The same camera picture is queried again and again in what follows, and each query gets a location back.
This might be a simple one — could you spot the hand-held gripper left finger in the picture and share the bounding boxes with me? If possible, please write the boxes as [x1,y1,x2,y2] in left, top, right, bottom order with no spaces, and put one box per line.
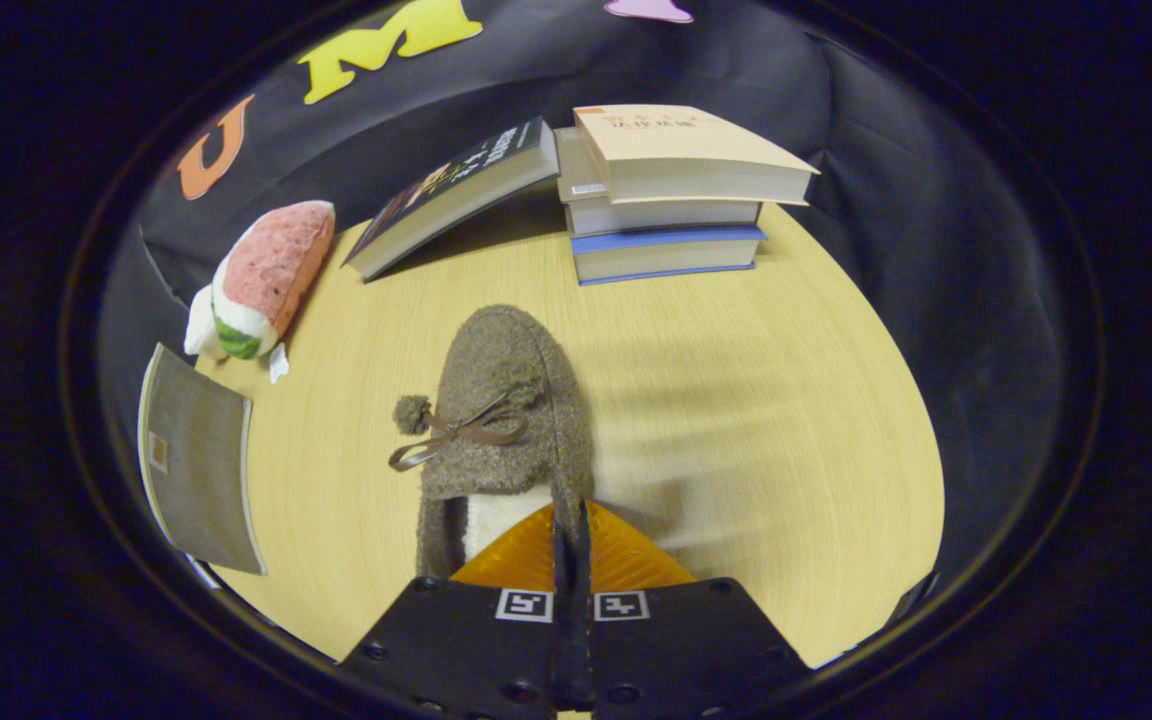
[336,500,577,719]

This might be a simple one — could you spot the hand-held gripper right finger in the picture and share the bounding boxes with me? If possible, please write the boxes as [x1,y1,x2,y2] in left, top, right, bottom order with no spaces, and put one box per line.
[574,500,817,719]

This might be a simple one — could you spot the brown fuzzy shoe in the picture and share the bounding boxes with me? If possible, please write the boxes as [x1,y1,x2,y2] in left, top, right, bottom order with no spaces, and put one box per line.
[388,304,595,581]

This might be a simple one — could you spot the grey storage box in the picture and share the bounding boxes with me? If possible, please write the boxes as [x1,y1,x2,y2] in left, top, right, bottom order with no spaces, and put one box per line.
[137,343,268,577]

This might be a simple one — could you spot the blue cover book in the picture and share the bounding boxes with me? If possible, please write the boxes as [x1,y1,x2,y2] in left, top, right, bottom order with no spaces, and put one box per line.
[571,224,769,287]

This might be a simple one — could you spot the white plush toy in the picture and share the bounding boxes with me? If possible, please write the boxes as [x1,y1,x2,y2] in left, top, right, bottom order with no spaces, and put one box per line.
[183,284,227,359]

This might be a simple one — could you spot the watermelon slice plush toy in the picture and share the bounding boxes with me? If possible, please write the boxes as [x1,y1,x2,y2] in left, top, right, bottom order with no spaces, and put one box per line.
[211,200,337,385]

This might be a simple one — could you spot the white cover book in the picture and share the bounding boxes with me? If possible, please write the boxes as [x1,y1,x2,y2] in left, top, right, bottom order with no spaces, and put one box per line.
[553,127,765,238]

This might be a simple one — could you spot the black cover book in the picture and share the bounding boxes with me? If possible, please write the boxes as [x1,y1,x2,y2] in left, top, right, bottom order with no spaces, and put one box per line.
[342,116,562,283]

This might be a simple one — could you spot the beige cover book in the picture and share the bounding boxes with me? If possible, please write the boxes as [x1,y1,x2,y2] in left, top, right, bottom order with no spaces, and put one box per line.
[573,104,821,207]

